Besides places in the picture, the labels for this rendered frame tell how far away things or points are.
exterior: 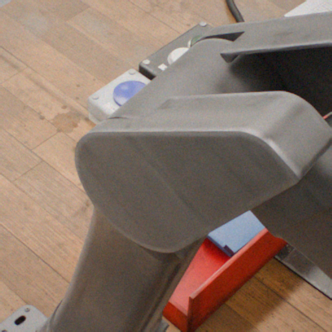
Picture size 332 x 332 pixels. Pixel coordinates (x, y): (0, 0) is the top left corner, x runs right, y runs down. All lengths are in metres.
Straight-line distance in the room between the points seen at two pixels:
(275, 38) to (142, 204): 0.09
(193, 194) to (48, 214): 0.51
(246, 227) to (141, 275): 0.38
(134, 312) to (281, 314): 0.32
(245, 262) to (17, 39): 0.41
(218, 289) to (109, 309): 0.26
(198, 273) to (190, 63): 0.43
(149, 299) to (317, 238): 0.16
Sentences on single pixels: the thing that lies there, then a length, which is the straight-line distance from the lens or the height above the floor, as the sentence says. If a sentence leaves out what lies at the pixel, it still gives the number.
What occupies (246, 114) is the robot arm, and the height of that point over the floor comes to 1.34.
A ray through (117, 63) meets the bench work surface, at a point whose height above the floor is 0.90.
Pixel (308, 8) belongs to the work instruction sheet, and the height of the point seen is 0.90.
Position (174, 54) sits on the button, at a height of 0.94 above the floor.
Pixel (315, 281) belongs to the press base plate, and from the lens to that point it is 0.82.
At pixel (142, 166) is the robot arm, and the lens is 0.35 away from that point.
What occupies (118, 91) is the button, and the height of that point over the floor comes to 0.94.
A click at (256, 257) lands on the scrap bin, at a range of 0.78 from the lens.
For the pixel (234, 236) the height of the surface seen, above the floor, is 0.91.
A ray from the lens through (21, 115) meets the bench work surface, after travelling 0.94.
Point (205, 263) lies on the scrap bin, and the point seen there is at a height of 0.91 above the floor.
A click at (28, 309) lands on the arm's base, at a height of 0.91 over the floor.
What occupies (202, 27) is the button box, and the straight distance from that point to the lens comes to 1.00.
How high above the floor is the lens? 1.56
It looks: 48 degrees down
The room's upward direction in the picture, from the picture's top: 4 degrees clockwise
